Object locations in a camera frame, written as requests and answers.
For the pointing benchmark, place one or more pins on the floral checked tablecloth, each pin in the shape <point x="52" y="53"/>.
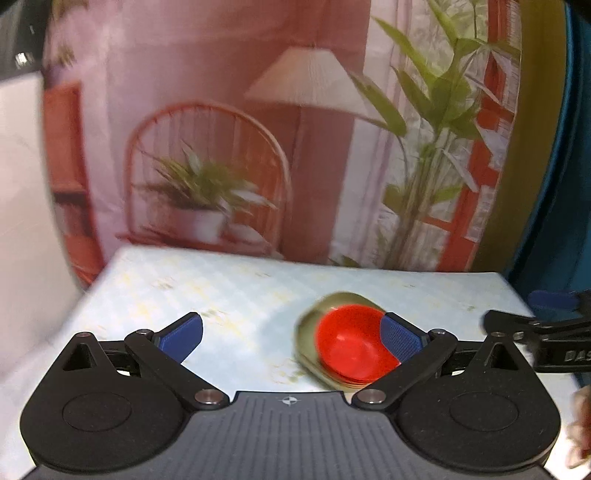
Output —
<point x="207" y="286"/>

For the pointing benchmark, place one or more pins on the green square plate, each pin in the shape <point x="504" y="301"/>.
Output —
<point x="311" y="323"/>

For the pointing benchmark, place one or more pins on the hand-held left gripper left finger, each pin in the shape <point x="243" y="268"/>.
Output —
<point x="184" y="337"/>

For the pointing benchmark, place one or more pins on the person's right hand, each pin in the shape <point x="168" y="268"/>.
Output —
<point x="581" y="429"/>

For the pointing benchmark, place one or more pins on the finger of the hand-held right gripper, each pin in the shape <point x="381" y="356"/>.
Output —
<point x="508" y="321"/>
<point x="554" y="300"/>

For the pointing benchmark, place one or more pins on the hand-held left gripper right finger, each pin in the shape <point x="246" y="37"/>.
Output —
<point x="399" y="339"/>

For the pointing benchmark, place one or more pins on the printed backdrop cloth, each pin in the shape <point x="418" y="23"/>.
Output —
<point x="184" y="69"/>

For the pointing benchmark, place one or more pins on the dark blue curtain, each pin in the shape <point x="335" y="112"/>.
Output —
<point x="563" y="138"/>

